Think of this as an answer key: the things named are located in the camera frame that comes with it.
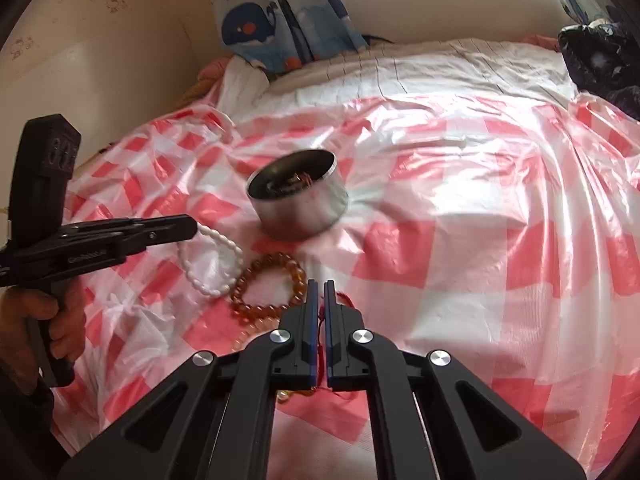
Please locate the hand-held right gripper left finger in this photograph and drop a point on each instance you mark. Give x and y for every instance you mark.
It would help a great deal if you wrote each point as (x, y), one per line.
(304, 332)

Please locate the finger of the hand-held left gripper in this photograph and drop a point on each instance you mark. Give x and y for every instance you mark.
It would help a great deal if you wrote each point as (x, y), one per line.
(165, 232)
(100, 227)

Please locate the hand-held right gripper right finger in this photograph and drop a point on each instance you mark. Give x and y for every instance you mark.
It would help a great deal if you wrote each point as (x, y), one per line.
(340, 332)

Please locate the round silver metal tin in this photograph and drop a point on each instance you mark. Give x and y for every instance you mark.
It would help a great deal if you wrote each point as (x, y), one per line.
(300, 215)

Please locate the person's left forearm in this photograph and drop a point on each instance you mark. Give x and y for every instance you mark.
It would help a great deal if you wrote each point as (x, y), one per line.
(20, 425)

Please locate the person's left hand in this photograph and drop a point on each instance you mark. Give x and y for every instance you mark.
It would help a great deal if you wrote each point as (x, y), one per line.
(65, 330)

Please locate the red white checkered plastic sheet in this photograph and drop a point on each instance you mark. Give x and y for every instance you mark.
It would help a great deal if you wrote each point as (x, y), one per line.
(475, 260)

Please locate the pink cloth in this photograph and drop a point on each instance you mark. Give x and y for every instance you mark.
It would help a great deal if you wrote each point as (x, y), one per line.
(207, 77)

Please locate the white striped bed sheet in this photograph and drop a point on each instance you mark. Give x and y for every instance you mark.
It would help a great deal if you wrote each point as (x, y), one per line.
(425, 72)

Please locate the black plastic bag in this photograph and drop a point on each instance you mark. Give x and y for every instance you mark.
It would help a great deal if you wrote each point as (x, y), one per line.
(600, 60)

